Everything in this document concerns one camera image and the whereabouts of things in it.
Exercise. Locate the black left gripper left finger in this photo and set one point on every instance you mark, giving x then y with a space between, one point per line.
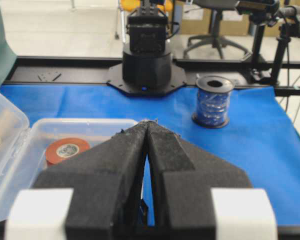
86 196

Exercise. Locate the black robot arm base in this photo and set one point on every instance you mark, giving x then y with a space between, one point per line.
147 67

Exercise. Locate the black aluminium frame rail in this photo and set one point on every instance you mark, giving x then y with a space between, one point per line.
94 71

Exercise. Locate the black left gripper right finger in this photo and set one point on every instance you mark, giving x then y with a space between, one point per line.
199 196

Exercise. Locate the clear plastic toolbox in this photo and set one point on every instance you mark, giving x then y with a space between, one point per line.
23 146

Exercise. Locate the red tape roll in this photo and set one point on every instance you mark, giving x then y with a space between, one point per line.
65 148

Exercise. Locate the blue table cloth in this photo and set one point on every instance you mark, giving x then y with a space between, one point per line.
259 138

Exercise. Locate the blue wire spool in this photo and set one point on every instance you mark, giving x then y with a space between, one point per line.
212 101

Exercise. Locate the black camera tripod stand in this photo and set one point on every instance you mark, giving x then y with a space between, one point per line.
267 13

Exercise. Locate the black office chair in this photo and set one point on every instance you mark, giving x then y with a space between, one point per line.
213 38

